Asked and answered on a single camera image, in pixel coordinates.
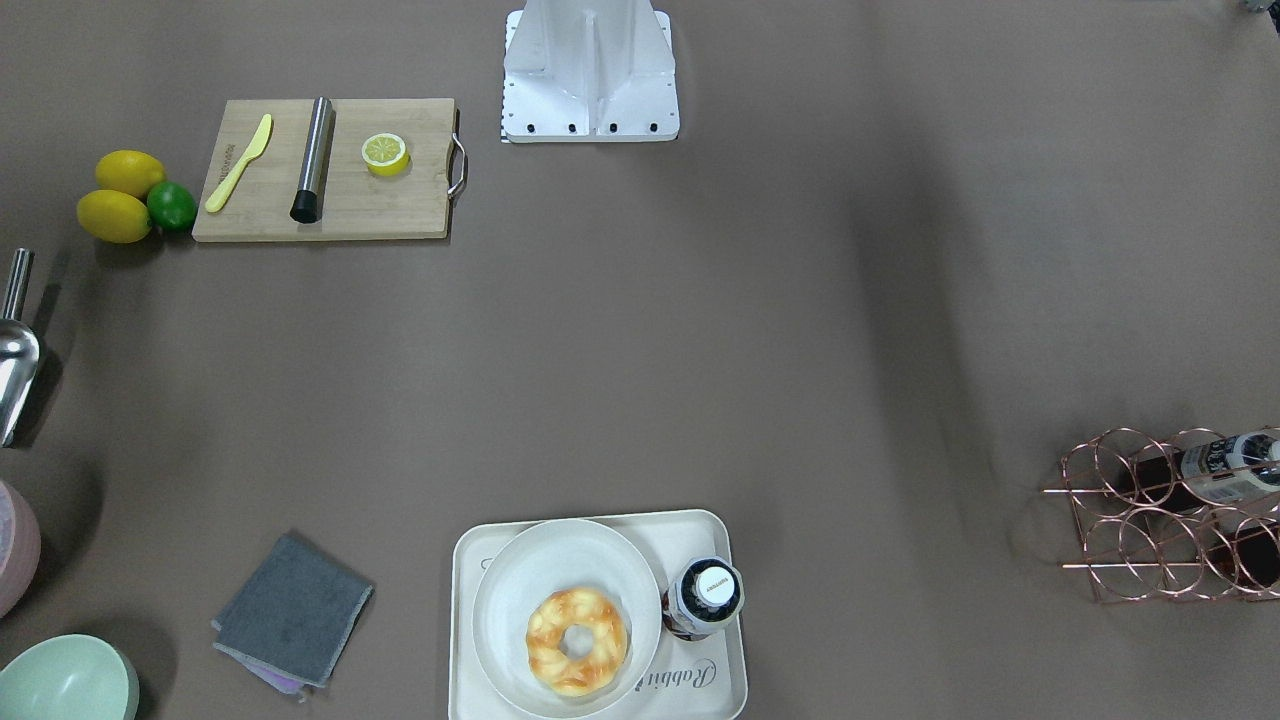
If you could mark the white plate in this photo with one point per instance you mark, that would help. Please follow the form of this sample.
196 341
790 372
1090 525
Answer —
553 556

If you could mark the glazed donut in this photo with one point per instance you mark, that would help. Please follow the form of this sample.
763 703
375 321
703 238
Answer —
576 642

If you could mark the dark sauce bottle on tray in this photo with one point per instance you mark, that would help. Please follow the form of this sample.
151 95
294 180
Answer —
703 599

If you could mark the cream tray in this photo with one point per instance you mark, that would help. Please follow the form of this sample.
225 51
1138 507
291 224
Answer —
685 680

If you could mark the wooden cutting board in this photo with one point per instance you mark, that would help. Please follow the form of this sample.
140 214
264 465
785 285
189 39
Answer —
355 204

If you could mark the lemon half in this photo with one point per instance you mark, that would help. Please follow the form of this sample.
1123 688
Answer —
385 154

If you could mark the black silver tube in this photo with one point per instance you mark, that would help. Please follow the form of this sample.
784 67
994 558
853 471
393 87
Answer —
307 206

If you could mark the grey folded cloth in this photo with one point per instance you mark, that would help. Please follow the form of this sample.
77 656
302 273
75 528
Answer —
291 620

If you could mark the yellow plastic knife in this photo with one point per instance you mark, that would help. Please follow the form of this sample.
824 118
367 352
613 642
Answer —
253 151

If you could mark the green lime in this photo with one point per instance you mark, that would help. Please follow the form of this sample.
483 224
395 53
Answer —
171 207

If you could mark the yellow lemon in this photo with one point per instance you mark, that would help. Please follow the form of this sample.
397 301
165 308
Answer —
129 171
113 216

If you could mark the bottle in rack back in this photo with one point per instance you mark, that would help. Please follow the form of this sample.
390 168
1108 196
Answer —
1230 470

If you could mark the metal scoop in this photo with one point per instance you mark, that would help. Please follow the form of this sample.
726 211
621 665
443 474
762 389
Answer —
20 348

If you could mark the pink bowl with ice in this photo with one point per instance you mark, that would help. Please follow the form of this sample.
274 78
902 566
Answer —
20 547

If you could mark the green bowl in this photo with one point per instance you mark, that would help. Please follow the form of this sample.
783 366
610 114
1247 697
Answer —
73 676

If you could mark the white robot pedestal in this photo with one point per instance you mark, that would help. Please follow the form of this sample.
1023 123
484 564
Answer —
589 72

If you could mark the copper wire bottle rack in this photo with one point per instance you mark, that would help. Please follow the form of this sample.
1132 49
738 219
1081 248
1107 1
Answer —
1133 552

